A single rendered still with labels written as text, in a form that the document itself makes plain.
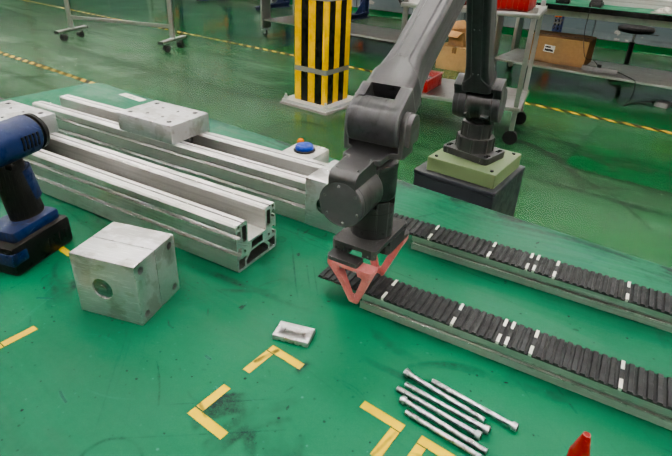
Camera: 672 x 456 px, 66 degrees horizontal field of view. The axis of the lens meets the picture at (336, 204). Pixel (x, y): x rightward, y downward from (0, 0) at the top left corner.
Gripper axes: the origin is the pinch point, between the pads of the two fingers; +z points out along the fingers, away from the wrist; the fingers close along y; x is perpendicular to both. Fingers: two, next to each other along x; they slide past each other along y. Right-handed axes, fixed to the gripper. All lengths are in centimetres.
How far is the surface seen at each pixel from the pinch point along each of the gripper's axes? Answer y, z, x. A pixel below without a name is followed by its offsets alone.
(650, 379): -1.5, -0.3, 36.5
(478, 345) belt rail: 1.2, 2.2, 17.3
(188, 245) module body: 5.2, 1.5, -30.3
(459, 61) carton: -491, 69, -143
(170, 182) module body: -1.9, -4.3, -41.1
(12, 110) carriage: -1, -9, -85
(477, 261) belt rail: -17.8, 1.8, 11.2
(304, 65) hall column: -288, 47, -204
